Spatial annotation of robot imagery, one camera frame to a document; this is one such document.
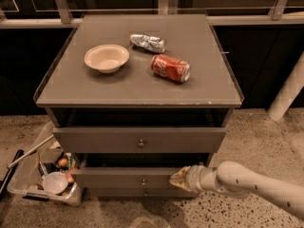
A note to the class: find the crushed silver foil can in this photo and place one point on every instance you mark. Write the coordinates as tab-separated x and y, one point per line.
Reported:
151	43

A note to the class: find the grey bottom drawer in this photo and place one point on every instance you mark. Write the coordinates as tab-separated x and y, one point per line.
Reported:
146	192

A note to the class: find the orange fruit in bin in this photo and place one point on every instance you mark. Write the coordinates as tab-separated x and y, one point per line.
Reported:
63	162

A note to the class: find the red soda can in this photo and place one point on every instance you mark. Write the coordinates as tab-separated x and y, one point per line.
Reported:
171	68

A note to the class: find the grey top drawer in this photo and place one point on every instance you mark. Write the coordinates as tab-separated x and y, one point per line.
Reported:
139	140

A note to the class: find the grey drawer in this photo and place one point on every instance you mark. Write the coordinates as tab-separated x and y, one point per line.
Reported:
125	177
146	192
139	140

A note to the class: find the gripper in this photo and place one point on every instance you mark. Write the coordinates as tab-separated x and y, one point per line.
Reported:
192	179

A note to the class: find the clear plastic bin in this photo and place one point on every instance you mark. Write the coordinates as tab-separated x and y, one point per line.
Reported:
27	181

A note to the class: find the grey drawer cabinet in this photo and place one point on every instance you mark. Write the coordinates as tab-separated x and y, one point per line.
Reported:
75	95

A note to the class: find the red apple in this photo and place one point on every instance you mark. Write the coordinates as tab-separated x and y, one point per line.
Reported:
69	172

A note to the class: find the white plastic bowl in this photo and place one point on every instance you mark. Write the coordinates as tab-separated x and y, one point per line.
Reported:
55	183

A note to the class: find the metal railing frame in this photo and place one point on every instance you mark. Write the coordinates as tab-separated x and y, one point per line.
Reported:
65	13

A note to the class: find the grey metal rod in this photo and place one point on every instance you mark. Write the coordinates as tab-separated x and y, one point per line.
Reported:
33	149

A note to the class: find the dark snack packet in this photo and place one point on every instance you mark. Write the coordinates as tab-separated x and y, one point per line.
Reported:
46	168

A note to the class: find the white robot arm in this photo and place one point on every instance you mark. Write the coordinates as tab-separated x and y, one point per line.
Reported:
236	181

